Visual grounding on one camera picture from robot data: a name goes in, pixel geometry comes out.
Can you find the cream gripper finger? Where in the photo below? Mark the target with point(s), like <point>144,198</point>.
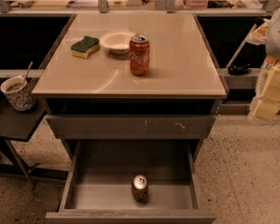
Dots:
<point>262,110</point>
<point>271,90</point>

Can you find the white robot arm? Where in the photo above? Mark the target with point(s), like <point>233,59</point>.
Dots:
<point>272,46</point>

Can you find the grey drawer cabinet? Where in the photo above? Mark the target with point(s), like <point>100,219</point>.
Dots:
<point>131,106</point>

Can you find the red Coca-Cola can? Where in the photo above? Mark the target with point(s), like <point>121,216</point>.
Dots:
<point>139,55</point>

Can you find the open grey middle drawer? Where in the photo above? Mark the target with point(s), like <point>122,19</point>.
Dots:
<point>98,189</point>

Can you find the grey top drawer front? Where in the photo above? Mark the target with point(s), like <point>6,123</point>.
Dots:
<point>131,126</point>

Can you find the black object on ledge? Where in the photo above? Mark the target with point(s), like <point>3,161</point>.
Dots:
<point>239,70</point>

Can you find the white rod with cap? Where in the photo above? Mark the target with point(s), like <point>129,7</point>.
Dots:
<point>236,53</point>

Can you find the white paper bowl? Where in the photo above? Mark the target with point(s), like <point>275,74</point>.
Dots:
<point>117,42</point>

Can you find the green and yellow sponge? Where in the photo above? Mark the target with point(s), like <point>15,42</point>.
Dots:
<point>85,47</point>

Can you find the wooden stirrer stick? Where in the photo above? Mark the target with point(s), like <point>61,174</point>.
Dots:
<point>26,74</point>

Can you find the patterned paper cup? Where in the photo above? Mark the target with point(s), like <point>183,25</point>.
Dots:
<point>19,93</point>

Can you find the dark side table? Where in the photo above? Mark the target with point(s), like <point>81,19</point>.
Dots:
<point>20,126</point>

